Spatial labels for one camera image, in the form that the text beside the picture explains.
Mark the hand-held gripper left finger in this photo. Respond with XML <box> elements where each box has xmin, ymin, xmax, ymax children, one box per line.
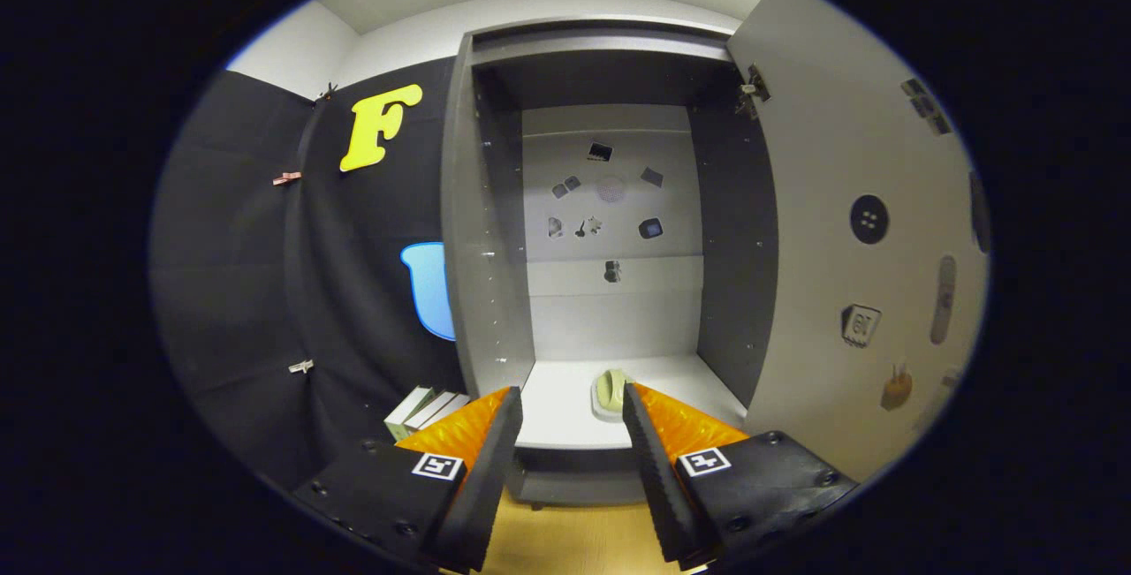
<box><xmin>292</xmin><ymin>385</ymin><xmax>524</xmax><ymax>574</ymax></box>

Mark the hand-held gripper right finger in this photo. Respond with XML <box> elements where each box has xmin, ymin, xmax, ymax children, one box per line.
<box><xmin>621</xmin><ymin>381</ymin><xmax>860</xmax><ymax>571</ymax></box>

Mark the pale green plastic object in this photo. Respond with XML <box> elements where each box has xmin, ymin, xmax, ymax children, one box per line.
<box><xmin>590</xmin><ymin>368</ymin><xmax>635</xmax><ymax>423</ymax></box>

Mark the green book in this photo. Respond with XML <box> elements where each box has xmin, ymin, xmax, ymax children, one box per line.
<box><xmin>384</xmin><ymin>385</ymin><xmax>436</xmax><ymax>442</ymax></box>

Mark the grey cabinet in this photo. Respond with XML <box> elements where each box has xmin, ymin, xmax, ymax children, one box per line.
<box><xmin>440</xmin><ymin>17</ymin><xmax>780</xmax><ymax>510</ymax></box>

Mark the black backdrop cloth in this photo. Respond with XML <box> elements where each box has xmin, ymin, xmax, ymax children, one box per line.
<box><xmin>150</xmin><ymin>54</ymin><xmax>469</xmax><ymax>492</ymax></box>

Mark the metal door hinge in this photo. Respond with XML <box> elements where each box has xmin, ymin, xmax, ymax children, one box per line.
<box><xmin>738</xmin><ymin>64</ymin><xmax>771</xmax><ymax>121</ymax></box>

